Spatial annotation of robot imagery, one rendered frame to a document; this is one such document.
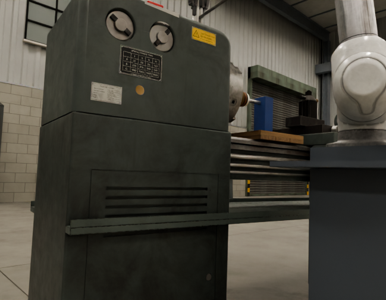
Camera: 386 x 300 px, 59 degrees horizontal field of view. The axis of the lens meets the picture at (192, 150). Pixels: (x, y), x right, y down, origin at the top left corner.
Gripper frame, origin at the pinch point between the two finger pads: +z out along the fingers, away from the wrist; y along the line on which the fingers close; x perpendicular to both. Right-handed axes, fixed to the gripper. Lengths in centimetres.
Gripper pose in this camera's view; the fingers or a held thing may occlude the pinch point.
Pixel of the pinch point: (197, 16)
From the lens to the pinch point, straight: 151.3
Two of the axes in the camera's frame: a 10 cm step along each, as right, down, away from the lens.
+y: 8.2, 0.7, 5.6
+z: -0.4, 10.0, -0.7
